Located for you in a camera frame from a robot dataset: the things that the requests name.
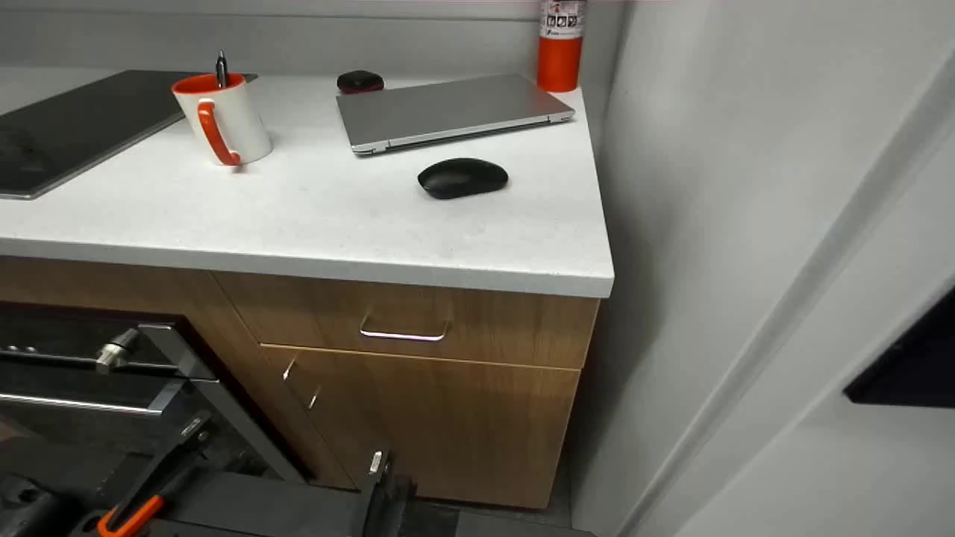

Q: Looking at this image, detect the black pen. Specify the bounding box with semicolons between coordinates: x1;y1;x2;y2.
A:
214;53;230;87

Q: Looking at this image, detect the wooden cabinet drawer front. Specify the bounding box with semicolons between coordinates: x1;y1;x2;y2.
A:
217;274;600;371

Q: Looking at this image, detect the black computer mouse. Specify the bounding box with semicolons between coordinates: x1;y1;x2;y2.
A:
417;157;506;200

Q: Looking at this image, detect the wooden cabinet door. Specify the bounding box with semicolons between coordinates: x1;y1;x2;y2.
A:
258;345;575;509

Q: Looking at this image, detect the silver closed laptop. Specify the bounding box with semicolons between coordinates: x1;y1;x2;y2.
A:
338;75;575;154

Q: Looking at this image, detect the small black round object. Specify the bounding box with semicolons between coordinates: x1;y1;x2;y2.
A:
338;68;385;95

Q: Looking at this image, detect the orange white bottle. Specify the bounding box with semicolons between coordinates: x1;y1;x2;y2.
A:
537;0;588;92

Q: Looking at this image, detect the black induction cooktop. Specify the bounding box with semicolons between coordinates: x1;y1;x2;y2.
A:
0;68;181;200

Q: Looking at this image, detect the silver drawer handle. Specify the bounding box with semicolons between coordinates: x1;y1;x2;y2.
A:
357;315;446;344

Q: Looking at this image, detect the white mug orange handle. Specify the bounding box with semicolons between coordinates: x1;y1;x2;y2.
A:
169;75;272;171

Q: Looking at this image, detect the black wall mounted panel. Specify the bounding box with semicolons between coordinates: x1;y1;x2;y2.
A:
843;290;955;409

